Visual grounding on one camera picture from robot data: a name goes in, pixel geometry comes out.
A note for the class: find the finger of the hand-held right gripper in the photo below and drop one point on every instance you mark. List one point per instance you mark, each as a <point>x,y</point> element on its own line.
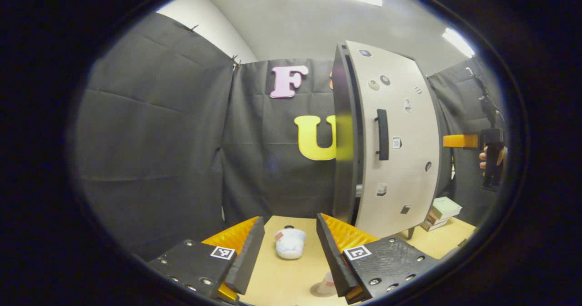
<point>459,141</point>

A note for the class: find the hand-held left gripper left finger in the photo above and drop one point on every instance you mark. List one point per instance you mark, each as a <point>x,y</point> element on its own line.
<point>248,260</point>

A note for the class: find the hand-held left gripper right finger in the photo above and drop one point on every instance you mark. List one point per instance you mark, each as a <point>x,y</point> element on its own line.
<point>334,260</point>

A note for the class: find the clear plastic bottle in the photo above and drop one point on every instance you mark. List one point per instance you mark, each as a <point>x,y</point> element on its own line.
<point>328,284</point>

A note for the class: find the round brown coaster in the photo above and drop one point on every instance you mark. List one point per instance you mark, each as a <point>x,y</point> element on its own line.
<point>316,291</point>

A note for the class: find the beige cabinet door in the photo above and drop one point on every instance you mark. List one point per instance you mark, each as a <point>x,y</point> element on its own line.
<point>409,169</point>

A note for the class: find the dark grey cabinet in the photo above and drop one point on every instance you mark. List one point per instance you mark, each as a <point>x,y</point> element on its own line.
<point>343,183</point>

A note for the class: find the white plush toy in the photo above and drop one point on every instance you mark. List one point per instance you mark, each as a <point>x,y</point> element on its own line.
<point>290,243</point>

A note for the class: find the green notebook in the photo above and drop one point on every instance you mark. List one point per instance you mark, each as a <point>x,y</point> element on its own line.
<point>445,206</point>

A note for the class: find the brown book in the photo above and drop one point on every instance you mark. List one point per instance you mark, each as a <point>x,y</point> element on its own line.
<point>434,218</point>

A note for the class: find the small ceiling light panel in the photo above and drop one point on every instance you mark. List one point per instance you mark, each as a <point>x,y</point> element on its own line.
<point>458,42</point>

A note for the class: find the black backdrop cloth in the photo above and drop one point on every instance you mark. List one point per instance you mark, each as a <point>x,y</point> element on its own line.
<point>150,137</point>

